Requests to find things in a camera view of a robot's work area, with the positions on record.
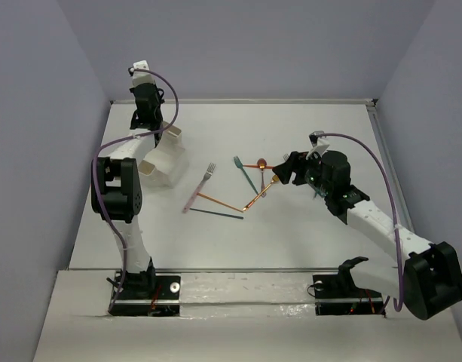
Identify dark blue chopstick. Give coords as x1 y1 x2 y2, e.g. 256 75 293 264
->
189 207 244 220

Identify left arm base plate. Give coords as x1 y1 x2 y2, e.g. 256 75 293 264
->
109 275 181 317

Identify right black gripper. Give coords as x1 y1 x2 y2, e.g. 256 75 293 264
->
271 149 332 195

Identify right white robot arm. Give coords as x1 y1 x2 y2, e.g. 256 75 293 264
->
272 151 462 321

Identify pink handled silver fork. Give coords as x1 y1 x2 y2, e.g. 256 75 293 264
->
182 163 216 213

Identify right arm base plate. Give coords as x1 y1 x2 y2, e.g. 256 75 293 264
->
307 274 386 316

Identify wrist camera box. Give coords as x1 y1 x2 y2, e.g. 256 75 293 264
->
306 130 329 159
128 60 155 87

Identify orange gold fork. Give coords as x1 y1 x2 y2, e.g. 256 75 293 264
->
243 175 280 212

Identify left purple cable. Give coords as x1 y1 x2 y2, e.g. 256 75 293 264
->
92 67 180 314

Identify white utensil organizer tray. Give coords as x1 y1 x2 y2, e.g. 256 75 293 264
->
138 125 189 188

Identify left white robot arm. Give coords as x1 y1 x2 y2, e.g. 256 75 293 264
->
91 133 161 299

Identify teal fork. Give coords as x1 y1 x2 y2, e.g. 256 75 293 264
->
233 155 259 195

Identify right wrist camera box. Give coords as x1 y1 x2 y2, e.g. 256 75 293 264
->
306 130 329 159

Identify orange chopstick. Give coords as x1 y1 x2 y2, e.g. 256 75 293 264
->
197 192 244 213

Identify orange copper spoon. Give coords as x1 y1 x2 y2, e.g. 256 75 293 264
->
243 158 273 170

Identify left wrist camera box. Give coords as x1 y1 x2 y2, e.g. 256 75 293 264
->
128 60 155 87

